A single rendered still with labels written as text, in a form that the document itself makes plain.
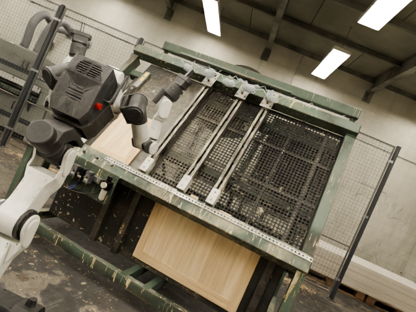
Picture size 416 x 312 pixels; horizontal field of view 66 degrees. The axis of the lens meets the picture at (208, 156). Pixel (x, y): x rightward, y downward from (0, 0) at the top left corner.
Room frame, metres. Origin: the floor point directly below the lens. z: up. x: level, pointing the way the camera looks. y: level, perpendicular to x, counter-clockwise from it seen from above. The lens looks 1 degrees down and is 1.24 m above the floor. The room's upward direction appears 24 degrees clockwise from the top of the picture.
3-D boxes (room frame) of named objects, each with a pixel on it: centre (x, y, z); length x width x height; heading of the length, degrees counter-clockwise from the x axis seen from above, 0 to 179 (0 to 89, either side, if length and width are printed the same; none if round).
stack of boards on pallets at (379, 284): (5.88, -3.41, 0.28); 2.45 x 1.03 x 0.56; 86
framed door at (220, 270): (2.43, -0.21, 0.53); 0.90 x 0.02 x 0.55; 74
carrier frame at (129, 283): (2.97, 0.01, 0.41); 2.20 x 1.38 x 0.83; 74
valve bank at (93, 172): (2.38, 0.80, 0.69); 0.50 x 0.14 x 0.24; 74
